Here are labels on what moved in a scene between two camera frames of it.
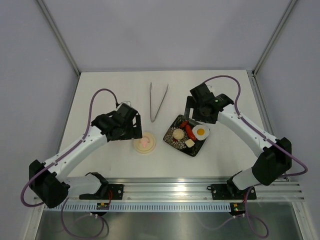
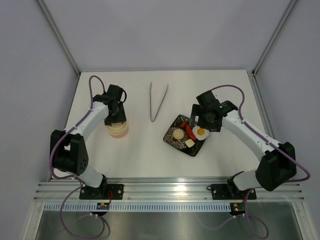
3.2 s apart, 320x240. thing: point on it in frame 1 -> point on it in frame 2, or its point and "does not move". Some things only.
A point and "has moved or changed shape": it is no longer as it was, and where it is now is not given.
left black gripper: x=135 y=132 -> x=120 y=118
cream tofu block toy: x=189 y=143 does not move
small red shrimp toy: x=184 y=123 does not move
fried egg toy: x=201 y=132 does not move
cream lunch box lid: x=145 y=145 has moved or changed shape
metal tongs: x=152 y=120 does not move
